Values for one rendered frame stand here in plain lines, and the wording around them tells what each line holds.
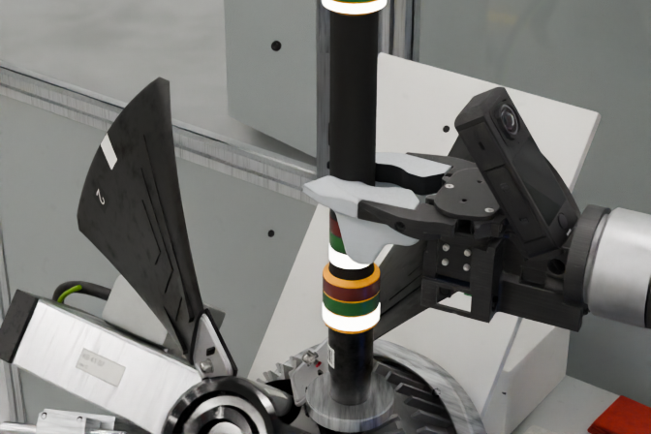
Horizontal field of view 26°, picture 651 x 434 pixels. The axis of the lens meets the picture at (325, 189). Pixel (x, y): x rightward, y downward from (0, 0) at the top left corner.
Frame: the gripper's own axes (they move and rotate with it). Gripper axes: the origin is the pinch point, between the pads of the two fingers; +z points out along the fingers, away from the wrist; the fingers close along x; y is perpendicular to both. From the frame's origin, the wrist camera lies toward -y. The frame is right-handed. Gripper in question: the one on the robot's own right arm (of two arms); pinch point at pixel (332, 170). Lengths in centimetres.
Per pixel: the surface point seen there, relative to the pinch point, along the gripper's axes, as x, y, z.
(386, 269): 14.3, 16.9, 1.5
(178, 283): 8.3, 19.8, 18.9
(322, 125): 61, 30, 30
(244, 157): 81, 48, 52
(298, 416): 1.9, 24.9, 3.7
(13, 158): 91, 65, 104
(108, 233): 16.3, 22.3, 31.8
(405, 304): 7.2, 14.9, -3.3
